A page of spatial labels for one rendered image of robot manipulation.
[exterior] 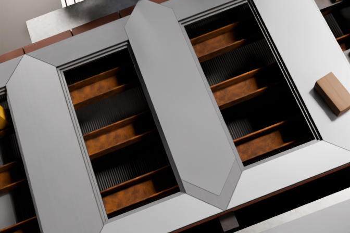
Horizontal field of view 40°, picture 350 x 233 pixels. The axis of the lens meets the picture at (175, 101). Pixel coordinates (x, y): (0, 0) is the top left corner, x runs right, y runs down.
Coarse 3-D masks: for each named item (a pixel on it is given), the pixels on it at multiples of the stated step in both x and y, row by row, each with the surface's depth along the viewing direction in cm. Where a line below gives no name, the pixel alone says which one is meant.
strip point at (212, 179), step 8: (232, 160) 148; (208, 168) 148; (216, 168) 148; (224, 168) 147; (192, 176) 147; (200, 176) 147; (208, 176) 147; (216, 176) 147; (224, 176) 146; (192, 184) 147; (200, 184) 146; (208, 184) 146; (216, 184) 146; (224, 184) 146; (216, 192) 145
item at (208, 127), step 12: (192, 120) 154; (204, 120) 153; (216, 120) 153; (168, 132) 153; (180, 132) 153; (192, 132) 152; (204, 132) 152; (216, 132) 151; (168, 144) 152; (180, 144) 151; (192, 144) 151
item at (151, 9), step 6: (138, 6) 170; (144, 6) 170; (150, 6) 169; (156, 6) 169; (162, 6) 169; (132, 12) 169; (138, 12) 169; (144, 12) 169; (150, 12) 168; (156, 12) 168; (162, 12) 168; (132, 18) 168; (138, 18) 168; (144, 18) 168; (126, 24) 168
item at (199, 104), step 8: (192, 96) 156; (200, 96) 156; (208, 96) 156; (168, 104) 156; (176, 104) 156; (184, 104) 156; (192, 104) 155; (200, 104) 155; (208, 104) 155; (160, 112) 156; (168, 112) 155; (176, 112) 155; (184, 112) 155; (192, 112) 154; (200, 112) 154; (208, 112) 154; (160, 120) 155; (168, 120) 154; (176, 120) 154; (184, 120) 154; (168, 128) 153
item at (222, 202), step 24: (240, 0) 168; (312, 0) 165; (264, 24) 164; (120, 48) 167; (192, 48) 164; (288, 72) 157; (0, 96) 167; (72, 120) 159; (312, 120) 150; (24, 168) 156; (240, 168) 148; (336, 168) 146; (96, 192) 150; (192, 192) 146; (120, 216) 147
